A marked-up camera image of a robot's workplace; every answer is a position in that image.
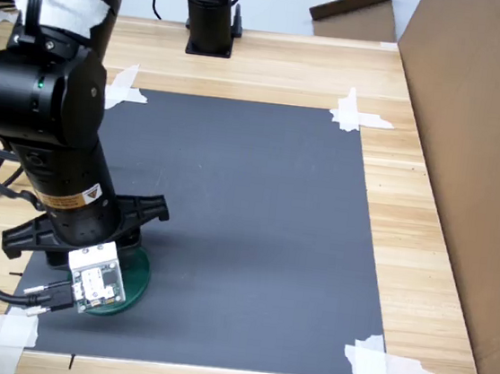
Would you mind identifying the round green lid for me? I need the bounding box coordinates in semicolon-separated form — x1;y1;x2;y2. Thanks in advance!
81;240;155;322

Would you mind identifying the dark grey mat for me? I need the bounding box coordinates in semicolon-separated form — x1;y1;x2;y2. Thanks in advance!
1;74;415;374

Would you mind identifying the white foam wrap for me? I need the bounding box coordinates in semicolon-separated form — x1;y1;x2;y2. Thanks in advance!
8;0;112;40

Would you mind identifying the large brown cardboard partition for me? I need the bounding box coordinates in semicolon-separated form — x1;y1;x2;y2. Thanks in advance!
359;0;500;374

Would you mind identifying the small white camera box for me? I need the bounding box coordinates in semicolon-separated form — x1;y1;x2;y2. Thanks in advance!
61;237;133;320

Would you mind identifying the thick black camera cable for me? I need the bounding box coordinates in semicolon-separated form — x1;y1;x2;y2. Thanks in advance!
0;148;94;324

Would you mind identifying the black base cable plug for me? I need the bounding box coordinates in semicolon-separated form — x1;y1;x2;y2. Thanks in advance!
230;4;246;39

